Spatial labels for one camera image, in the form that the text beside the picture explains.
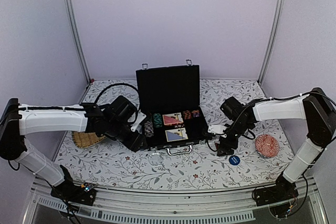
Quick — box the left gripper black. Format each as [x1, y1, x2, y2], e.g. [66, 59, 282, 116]
[107, 120, 149, 153]

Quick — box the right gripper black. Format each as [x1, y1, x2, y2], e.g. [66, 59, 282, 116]
[217, 120, 251, 156]

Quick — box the red playing card deck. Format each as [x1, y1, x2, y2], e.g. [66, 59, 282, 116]
[162, 113, 184, 126]

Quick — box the black poker set case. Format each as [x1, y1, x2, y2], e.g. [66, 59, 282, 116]
[135, 65, 212, 150]

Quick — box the blue playing card deck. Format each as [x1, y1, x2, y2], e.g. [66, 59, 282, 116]
[165, 129, 188, 142]

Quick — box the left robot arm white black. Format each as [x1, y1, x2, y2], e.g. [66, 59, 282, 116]
[1, 95, 146, 200]

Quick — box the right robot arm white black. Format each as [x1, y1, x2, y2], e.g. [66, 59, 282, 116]
[207, 88, 335, 201]

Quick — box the blue orange poker chip row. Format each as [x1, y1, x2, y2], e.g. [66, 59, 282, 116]
[144, 120, 154, 137]

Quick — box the red patterned bowl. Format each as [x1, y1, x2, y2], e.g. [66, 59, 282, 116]
[255, 134, 280, 158]

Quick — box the woven bamboo tray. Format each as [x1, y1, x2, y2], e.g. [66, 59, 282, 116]
[71, 132, 106, 149]

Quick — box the blue round dealer button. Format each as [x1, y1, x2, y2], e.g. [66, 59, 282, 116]
[229, 155, 240, 166]

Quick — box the green blue poker chip row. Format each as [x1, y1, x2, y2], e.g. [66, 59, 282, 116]
[153, 113, 163, 128]

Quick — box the floral table cloth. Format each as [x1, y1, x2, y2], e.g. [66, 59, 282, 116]
[55, 79, 294, 190]

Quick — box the purple poker chip stack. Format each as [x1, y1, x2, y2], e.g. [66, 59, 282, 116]
[192, 110, 200, 118]

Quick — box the clear plastic round lid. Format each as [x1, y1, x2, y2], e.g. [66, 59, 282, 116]
[148, 152, 164, 167]

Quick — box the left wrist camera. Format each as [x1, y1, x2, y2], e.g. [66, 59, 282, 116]
[131, 111, 146, 132]

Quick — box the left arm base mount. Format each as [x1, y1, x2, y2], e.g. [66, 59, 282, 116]
[50, 181, 97, 206]

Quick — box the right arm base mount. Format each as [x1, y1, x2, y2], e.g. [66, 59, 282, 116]
[251, 178, 299, 219]

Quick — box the front aluminium rail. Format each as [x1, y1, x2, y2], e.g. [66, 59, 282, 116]
[23, 177, 331, 223]

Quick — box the right aluminium frame post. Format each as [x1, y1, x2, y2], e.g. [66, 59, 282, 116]
[257, 0, 285, 85]

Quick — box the aluminium frame post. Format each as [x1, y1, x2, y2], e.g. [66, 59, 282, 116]
[64, 0, 91, 84]
[257, 0, 285, 85]

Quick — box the left aluminium frame post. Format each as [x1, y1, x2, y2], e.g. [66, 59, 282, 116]
[64, 0, 91, 84]

